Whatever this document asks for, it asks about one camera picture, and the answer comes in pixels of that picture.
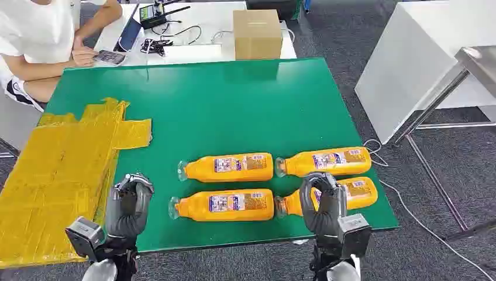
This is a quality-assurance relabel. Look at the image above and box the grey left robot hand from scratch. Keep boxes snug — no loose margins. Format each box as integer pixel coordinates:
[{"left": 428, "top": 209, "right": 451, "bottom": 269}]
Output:
[{"left": 104, "top": 173, "right": 154, "bottom": 249}]

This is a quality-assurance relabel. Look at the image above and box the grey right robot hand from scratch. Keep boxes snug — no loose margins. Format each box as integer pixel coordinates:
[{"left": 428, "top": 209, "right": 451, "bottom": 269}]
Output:
[{"left": 299, "top": 172, "right": 349, "bottom": 245}]

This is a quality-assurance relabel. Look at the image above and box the orange drink bottle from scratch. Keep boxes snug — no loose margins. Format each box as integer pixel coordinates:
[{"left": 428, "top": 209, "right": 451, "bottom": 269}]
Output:
[
  {"left": 274, "top": 146, "right": 373, "bottom": 179},
  {"left": 177, "top": 152, "right": 275, "bottom": 183},
  {"left": 274, "top": 176, "right": 379, "bottom": 218},
  {"left": 168, "top": 189, "right": 275, "bottom": 222}
]

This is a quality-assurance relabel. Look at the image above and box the yellow taped sheet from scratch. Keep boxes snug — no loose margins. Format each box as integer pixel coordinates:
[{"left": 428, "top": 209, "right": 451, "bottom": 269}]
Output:
[{"left": 0, "top": 97, "right": 153, "bottom": 269}]

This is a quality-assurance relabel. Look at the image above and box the green table mat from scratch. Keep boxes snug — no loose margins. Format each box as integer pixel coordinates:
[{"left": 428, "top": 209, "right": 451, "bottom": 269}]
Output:
[{"left": 45, "top": 57, "right": 400, "bottom": 253}]

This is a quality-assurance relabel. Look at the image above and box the smartphone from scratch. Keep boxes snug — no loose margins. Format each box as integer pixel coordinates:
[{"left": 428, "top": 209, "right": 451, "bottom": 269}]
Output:
[{"left": 92, "top": 49, "right": 128, "bottom": 66}]

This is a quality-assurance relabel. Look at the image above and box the person's hand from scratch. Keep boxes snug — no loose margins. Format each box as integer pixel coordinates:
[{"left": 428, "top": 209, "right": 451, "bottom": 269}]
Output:
[{"left": 71, "top": 36, "right": 100, "bottom": 68}]

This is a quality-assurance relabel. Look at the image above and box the white table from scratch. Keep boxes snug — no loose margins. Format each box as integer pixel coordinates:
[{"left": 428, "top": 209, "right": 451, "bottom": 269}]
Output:
[{"left": 354, "top": 0, "right": 496, "bottom": 145}]

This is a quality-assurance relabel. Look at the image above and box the flat white box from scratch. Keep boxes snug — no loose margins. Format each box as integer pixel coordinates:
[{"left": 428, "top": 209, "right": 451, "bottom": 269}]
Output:
[{"left": 146, "top": 43, "right": 224, "bottom": 66}]

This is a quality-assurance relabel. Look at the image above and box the brown cardboard box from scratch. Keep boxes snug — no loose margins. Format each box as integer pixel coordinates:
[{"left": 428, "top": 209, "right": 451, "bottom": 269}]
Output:
[{"left": 233, "top": 9, "right": 284, "bottom": 61}]

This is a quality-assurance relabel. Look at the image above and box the black device with antenna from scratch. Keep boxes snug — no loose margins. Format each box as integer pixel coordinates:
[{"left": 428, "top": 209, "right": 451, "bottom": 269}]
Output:
[{"left": 138, "top": 0, "right": 192, "bottom": 30}]

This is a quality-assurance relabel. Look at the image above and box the person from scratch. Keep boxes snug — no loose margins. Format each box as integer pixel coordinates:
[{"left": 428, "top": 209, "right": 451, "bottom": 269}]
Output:
[{"left": 0, "top": 0, "right": 123, "bottom": 114}]

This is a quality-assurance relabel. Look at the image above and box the white desk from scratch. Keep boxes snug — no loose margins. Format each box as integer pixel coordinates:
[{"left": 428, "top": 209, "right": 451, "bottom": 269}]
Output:
[{"left": 92, "top": 1, "right": 298, "bottom": 69}]

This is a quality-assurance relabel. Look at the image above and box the black crate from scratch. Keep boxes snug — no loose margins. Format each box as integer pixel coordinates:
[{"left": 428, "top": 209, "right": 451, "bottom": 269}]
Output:
[{"left": 245, "top": 0, "right": 304, "bottom": 21}]

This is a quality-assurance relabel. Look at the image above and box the steel bench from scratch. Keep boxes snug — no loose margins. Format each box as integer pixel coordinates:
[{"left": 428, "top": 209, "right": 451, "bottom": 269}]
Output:
[{"left": 392, "top": 45, "right": 496, "bottom": 242}]

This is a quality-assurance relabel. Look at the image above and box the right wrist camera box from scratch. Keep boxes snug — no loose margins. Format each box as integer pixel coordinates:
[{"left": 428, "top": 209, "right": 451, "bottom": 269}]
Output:
[{"left": 337, "top": 213, "right": 373, "bottom": 259}]

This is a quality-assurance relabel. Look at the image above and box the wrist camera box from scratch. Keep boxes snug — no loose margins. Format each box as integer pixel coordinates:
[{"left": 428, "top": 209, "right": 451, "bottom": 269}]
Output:
[
  {"left": 65, "top": 217, "right": 106, "bottom": 262},
  {"left": 337, "top": 213, "right": 373, "bottom": 259}
]

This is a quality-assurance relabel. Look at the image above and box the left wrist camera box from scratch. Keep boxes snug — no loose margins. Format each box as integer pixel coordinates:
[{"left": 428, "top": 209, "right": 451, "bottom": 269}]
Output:
[{"left": 65, "top": 217, "right": 106, "bottom": 262}]

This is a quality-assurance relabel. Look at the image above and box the white floor cable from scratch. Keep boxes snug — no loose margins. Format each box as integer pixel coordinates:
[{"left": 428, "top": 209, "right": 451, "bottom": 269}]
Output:
[{"left": 361, "top": 138, "right": 496, "bottom": 281}]

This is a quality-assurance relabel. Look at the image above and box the black cable bundle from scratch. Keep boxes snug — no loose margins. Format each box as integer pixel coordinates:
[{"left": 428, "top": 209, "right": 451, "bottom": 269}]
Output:
[{"left": 140, "top": 37, "right": 175, "bottom": 57}]

